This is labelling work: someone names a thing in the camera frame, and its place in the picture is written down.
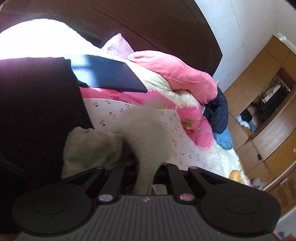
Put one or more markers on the black folded garment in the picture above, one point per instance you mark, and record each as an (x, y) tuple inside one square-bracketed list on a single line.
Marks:
[(40, 104)]

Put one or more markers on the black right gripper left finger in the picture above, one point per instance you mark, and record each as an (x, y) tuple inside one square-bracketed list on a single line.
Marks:
[(100, 184)]

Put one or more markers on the light green pants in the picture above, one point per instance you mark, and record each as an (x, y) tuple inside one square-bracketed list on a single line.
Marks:
[(139, 134)]

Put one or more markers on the wooden wardrobe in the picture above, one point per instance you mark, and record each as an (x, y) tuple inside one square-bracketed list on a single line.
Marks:
[(261, 103)]

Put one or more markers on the floral pink white bedsheet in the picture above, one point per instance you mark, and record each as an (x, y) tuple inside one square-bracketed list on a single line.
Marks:
[(190, 137)]

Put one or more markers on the plastic bag clutter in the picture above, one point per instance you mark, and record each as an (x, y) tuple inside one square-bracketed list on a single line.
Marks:
[(258, 184)]

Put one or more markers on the blue cloth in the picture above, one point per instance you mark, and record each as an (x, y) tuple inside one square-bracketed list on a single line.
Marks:
[(224, 139)]

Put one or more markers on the pink pillow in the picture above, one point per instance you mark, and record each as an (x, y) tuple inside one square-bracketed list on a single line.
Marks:
[(178, 74)]

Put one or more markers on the lilac pillow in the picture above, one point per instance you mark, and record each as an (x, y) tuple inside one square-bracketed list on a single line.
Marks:
[(118, 46)]

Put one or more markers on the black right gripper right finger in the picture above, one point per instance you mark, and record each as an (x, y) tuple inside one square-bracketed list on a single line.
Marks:
[(199, 185)]

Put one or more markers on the dark wooden headboard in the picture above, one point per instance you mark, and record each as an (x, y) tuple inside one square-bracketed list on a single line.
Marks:
[(178, 28)]

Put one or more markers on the dark navy jacket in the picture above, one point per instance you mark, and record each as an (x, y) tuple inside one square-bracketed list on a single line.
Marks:
[(216, 113)]

